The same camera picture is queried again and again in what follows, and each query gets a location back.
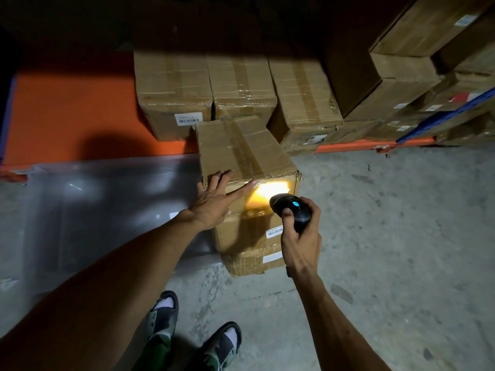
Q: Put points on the orange rack shelf board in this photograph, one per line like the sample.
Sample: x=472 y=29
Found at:
x=73 y=111

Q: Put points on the person's left little finger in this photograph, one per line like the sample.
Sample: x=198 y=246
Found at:
x=200 y=188

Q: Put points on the clear plastic sheet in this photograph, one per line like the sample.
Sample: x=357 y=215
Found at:
x=100 y=212

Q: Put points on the person's right hand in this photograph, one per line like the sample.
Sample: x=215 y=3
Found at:
x=302 y=249

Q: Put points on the person's left sandal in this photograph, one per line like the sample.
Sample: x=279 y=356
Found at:
x=164 y=316

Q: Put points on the blue rack brace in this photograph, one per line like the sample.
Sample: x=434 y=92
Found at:
x=444 y=115

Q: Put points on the orange rack beam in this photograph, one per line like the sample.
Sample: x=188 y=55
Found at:
x=348 y=146

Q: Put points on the person's left hand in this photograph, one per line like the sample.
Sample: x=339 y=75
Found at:
x=210 y=208

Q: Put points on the blue rack upright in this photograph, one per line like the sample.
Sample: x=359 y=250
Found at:
x=6 y=123

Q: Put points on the person's left middle finger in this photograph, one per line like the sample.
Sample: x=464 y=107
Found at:
x=227 y=178

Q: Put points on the pile of brown cartons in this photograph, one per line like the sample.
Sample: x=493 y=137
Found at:
x=402 y=92

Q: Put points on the green trousers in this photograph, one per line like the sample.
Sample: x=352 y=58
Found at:
x=154 y=357

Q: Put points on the person's left forearm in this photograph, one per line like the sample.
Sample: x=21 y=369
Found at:
x=100 y=293

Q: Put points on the taped cardboard box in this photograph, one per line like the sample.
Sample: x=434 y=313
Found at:
x=303 y=100
x=241 y=150
x=172 y=88
x=247 y=263
x=241 y=86

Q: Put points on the person's right forearm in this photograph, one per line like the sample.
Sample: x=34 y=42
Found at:
x=332 y=324

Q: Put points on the black handheld barcode scanner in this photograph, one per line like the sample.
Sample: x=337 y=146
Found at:
x=290 y=204

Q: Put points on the person's right thumb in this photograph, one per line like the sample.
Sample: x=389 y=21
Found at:
x=287 y=220

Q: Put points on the person's right sandal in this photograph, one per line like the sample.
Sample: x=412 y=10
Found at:
x=224 y=343

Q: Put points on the person's sandal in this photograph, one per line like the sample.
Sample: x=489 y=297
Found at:
x=164 y=316
x=224 y=343

